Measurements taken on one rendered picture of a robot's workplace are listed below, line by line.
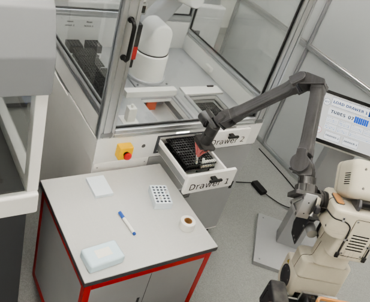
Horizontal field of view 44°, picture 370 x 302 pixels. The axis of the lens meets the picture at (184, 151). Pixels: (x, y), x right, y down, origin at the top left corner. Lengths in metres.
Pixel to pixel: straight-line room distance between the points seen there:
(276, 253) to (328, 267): 1.25
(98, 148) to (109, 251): 0.55
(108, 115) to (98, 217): 0.45
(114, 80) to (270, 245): 1.81
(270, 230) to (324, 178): 0.65
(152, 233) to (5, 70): 0.94
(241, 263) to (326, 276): 1.13
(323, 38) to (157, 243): 2.41
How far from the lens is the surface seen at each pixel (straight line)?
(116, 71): 1.95
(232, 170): 2.23
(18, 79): 1.53
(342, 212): 1.78
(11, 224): 2.06
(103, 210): 2.05
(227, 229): 3.30
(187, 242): 2.03
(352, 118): 2.80
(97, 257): 1.82
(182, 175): 2.16
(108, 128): 2.11
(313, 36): 3.89
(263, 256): 3.21
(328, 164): 2.93
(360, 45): 3.63
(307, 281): 2.09
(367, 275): 3.62
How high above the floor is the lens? 2.20
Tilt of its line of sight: 35 degrees down
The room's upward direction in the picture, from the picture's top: 19 degrees clockwise
